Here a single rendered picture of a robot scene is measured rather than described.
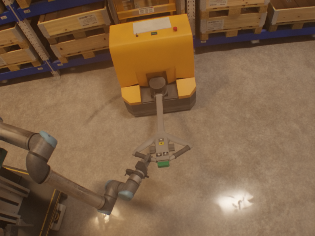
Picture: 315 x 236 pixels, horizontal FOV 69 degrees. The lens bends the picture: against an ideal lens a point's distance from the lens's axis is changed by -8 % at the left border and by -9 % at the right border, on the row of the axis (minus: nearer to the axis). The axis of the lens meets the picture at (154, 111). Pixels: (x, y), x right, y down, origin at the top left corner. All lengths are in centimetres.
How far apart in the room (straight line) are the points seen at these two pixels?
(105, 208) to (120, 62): 143
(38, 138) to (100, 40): 193
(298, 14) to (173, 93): 187
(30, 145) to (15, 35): 206
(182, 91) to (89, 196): 156
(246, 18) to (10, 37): 281
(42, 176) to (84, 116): 185
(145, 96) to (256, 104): 129
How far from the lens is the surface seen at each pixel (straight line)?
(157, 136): 190
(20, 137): 154
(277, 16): 339
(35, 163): 140
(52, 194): 258
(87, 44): 318
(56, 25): 303
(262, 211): 264
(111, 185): 171
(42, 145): 141
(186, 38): 244
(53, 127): 329
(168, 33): 245
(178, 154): 177
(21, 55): 355
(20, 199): 270
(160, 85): 261
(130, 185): 164
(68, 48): 325
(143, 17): 287
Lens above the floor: 252
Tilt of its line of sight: 58 degrees down
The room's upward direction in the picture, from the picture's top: 14 degrees counter-clockwise
